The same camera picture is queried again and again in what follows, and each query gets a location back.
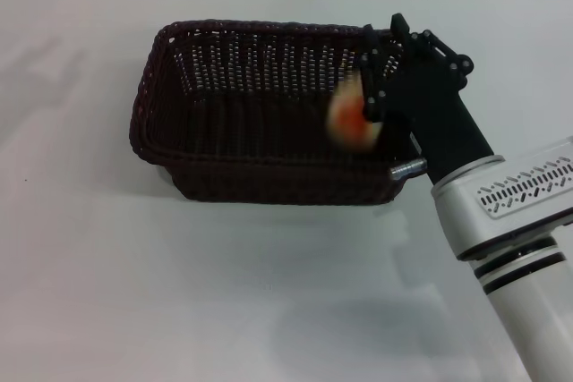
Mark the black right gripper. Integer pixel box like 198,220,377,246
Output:
356,13,496,187

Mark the peach shaped steamed bun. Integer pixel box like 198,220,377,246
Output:
326,69,384,153

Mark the dark brown woven basket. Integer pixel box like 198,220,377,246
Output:
128,19,432,207

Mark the silver cylindrical connector plug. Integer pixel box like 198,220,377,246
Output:
388,157,428,183

